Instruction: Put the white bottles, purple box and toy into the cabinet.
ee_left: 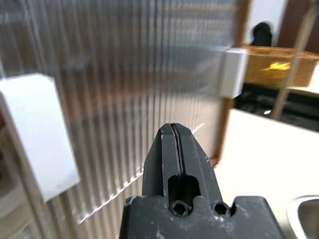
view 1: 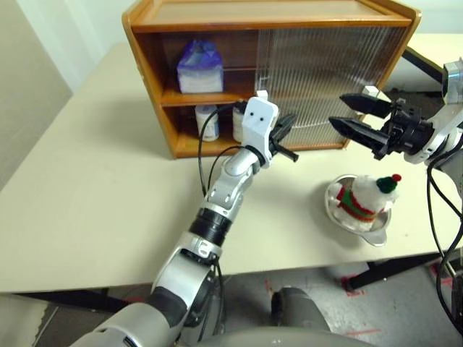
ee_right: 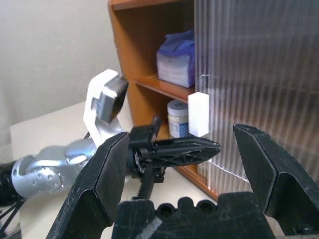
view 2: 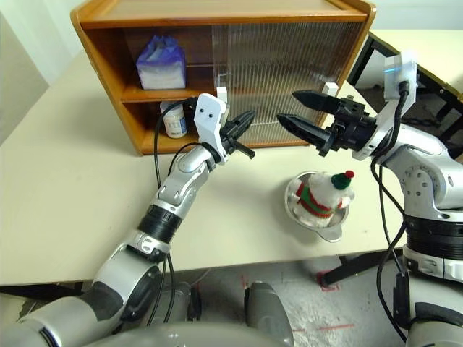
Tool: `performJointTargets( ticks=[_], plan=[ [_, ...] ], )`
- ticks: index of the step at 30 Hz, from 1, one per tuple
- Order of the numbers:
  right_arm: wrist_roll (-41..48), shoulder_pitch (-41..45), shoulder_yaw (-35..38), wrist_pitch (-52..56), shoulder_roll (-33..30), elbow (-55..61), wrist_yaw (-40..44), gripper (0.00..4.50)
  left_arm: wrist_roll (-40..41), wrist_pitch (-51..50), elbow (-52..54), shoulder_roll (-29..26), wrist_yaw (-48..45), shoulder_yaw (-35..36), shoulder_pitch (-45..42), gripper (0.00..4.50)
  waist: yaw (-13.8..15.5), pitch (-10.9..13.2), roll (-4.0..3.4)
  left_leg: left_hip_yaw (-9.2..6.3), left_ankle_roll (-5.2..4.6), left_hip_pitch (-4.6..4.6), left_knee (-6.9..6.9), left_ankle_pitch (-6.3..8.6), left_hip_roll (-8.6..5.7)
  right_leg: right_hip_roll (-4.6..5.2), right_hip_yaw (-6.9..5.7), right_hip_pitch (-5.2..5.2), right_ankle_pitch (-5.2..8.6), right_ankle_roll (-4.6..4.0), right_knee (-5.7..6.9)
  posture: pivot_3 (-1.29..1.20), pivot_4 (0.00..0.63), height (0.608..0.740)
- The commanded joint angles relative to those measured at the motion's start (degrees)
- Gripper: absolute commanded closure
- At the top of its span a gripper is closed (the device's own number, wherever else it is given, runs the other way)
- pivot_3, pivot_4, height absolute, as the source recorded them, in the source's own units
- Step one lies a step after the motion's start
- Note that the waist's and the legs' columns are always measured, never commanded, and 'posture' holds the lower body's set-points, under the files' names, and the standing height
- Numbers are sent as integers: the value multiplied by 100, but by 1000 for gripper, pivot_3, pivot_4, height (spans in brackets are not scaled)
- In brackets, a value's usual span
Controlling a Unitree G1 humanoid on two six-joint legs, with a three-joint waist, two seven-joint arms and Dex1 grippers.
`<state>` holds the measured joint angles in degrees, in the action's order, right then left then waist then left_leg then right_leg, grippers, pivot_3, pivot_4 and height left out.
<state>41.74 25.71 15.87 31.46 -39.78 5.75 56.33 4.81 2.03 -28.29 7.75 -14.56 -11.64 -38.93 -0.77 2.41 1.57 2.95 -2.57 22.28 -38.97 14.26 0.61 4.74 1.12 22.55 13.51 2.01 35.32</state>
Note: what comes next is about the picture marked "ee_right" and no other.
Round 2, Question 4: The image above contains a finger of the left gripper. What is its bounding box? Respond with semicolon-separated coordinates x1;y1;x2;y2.
156;137;216;147
153;143;221;167

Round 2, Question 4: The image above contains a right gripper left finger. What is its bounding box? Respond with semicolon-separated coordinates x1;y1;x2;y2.
46;131;130;239

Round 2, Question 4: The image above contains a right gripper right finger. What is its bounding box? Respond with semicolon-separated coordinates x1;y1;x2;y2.
233;123;319;236

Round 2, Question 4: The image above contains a white bottle with blue pattern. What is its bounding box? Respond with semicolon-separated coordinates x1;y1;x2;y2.
166;100;189;139

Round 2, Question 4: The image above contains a white door handle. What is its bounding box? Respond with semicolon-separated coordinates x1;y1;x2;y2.
187;92;210;137

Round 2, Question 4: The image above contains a purple tissue pack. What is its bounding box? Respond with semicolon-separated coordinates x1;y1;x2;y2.
156;29;196;88

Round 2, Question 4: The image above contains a ribbed glass sliding door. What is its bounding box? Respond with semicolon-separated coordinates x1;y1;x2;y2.
211;0;319;190
193;0;319;197

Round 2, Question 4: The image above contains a wooden cabinet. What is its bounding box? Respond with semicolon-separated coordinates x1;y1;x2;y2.
108;0;225;202

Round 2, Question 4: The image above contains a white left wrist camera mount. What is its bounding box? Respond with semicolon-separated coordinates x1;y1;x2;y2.
83;69;130;150

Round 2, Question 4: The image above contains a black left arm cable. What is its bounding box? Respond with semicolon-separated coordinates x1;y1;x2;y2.
0;199;25;225

